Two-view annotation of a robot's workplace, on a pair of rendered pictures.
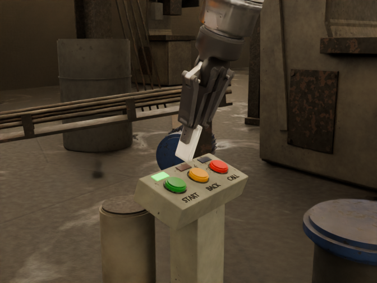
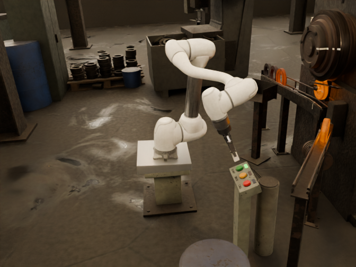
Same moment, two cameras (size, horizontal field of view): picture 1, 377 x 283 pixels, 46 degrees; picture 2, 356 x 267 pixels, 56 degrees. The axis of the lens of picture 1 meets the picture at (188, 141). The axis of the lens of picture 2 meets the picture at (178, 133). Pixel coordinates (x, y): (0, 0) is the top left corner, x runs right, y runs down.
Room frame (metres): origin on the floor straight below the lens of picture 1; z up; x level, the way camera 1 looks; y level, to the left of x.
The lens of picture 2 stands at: (1.79, -1.26, 1.62)
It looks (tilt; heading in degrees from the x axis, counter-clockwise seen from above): 26 degrees down; 140
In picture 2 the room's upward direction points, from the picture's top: 3 degrees counter-clockwise
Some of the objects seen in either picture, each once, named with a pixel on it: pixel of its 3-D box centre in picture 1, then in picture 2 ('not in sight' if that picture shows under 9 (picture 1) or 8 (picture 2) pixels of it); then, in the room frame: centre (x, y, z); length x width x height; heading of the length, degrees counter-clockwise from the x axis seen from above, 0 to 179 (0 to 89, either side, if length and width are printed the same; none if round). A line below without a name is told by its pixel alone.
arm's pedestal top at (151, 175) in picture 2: not in sight; (166, 162); (0.07, 0.05, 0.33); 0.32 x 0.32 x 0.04; 53
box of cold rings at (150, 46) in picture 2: not in sight; (184, 61); (-1.90, 2.04, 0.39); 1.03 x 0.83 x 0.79; 58
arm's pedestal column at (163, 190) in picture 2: not in sight; (167, 181); (0.07, 0.05, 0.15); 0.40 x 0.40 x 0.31; 53
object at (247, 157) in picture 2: not in sight; (255, 122); (0.15, 1.03, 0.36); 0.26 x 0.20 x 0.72; 179
